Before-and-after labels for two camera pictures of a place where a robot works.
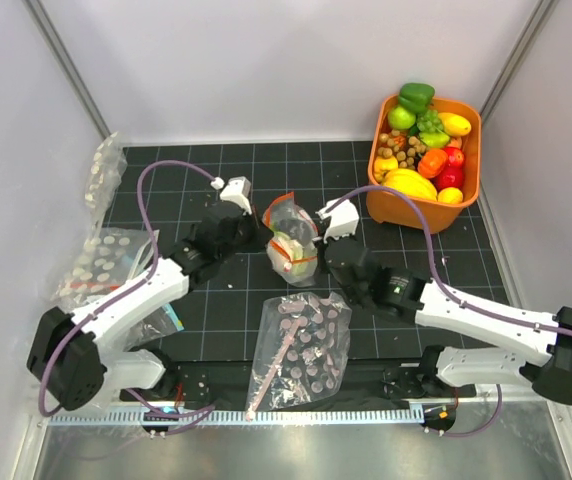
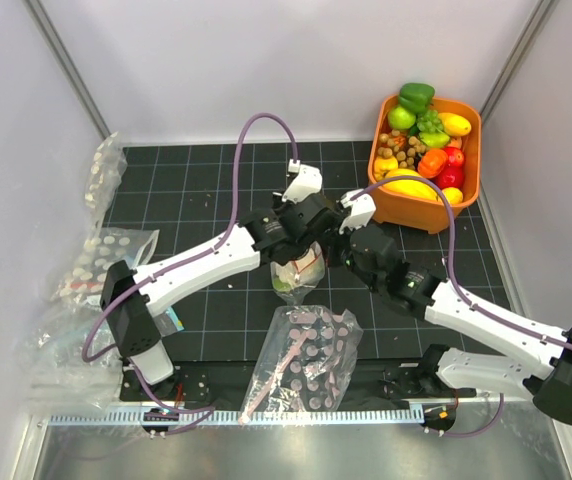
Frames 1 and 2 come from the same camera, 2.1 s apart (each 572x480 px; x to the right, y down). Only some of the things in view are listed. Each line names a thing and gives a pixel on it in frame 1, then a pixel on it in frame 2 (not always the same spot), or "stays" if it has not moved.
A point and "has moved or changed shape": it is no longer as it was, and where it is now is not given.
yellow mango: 454,124 stays
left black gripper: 260,235 → 280,205
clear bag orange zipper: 292,247 has moved or changed shape
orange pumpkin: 432,163 stays
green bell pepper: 418,96 stays
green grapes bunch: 430,121 stays
